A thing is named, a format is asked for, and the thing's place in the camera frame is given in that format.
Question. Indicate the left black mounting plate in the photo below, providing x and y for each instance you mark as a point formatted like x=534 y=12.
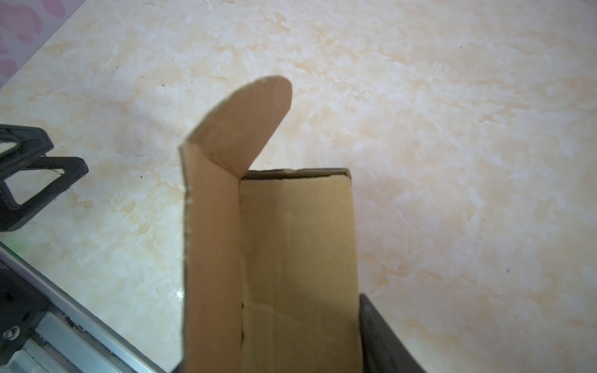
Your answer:
x=22 y=308

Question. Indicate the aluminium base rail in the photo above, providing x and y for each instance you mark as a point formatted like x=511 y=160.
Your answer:
x=69 y=338

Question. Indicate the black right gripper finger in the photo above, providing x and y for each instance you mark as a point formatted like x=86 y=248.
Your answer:
x=382 y=351

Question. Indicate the brown cardboard box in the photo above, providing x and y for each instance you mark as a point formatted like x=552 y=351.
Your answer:
x=270 y=263

